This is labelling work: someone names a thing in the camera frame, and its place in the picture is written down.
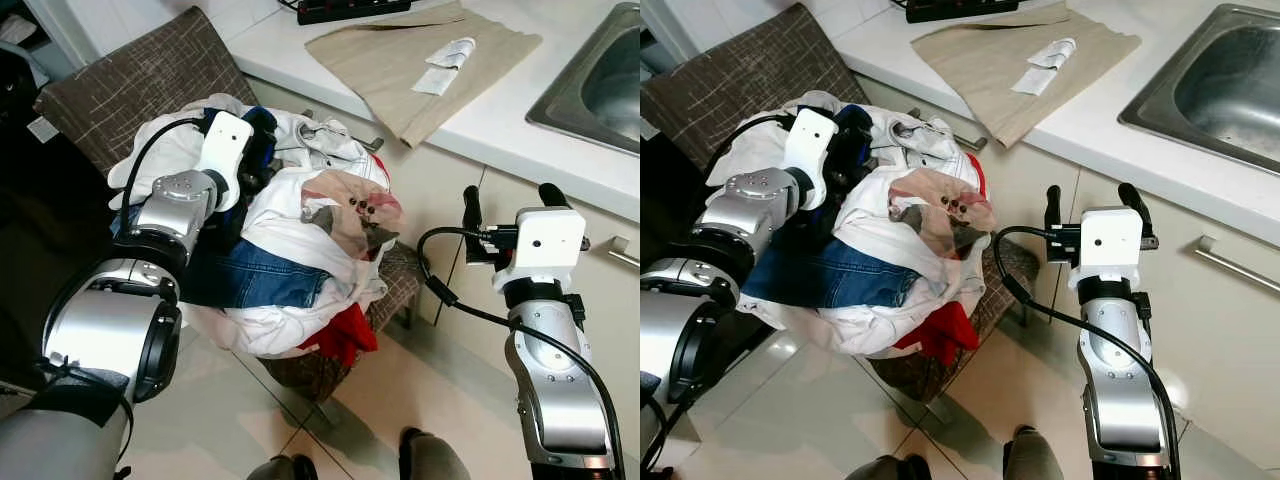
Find brown fabric chair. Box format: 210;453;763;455
33;5;426;404
640;2;1043;404

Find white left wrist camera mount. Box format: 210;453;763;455
783;107;840;210
198;110;255;212

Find sheer pink buttoned garment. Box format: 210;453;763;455
299;168;407;260
887;167;999;260

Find red garment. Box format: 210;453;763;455
296;303;382;370
892;300;982;367

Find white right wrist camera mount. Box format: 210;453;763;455
1067;207;1146;292
494;207;589;292

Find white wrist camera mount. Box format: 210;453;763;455
494;207;589;292
1067;207;1146;292
783;107;840;210
198;110;255;212

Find beige cloth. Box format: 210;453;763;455
910;0;1143;150
304;0;544;150

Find white grey-trimmed shirt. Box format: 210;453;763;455
265;105;391;189
862;108;986;191

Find white crumpled paper wrapper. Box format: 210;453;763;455
411;37;478;97
1010;37;1078;97

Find blue denim jeans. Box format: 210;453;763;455
740;232;927;312
113;205;337;312

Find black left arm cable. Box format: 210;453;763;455
118;117;208;216
711;113;793;201

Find robot left leg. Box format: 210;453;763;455
872;453;932;480
245;453;321;480

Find large white garment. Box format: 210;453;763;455
706;92;993;359
108;95;401;359

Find stainless steel sink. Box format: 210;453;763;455
1117;3;1280;177
525;2;641;157

